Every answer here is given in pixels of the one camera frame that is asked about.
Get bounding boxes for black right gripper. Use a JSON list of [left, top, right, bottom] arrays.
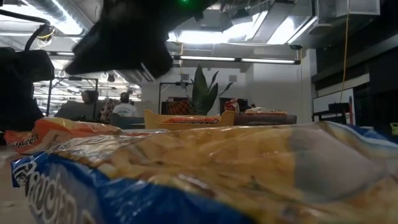
[[64, 0, 218, 78]]

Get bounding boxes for orange Maruchan noodle pack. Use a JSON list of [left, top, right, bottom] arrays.
[[160, 116, 221, 126], [3, 116, 125, 156]]

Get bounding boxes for red Maruchan noodle pack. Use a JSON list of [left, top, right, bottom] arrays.
[[223, 98, 241, 116], [243, 106, 289, 116]]

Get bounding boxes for blue Maruchan noodle pack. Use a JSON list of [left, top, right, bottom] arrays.
[[11, 120, 398, 224]]

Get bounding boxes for person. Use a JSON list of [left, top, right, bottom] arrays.
[[55, 90, 103, 122], [112, 91, 137, 118]]

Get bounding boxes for teal plastic bin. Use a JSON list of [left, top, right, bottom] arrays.
[[108, 112, 146, 130]]

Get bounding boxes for orange black striped board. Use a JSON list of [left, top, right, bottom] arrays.
[[167, 98, 192, 116]]

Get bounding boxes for orange plastic bin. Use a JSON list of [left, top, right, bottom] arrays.
[[143, 108, 236, 131]]

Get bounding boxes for ceiling tube light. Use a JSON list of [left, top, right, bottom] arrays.
[[172, 55, 301, 65]]

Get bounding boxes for snake plant in white pot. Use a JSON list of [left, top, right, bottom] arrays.
[[183, 63, 234, 116]]

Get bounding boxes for whiteboard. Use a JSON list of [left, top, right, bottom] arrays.
[[313, 88, 355, 124]]

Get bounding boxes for black cart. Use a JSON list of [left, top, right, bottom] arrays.
[[312, 102, 352, 124]]

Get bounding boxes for black metal frame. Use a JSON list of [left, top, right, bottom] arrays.
[[158, 81, 193, 115], [46, 77, 100, 116]]

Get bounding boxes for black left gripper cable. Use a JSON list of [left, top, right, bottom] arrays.
[[0, 8, 56, 52]]

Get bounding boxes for silver air duct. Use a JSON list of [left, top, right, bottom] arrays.
[[248, 0, 382, 44]]

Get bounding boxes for yellow hanging cord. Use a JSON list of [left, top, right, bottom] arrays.
[[340, 0, 351, 103]]

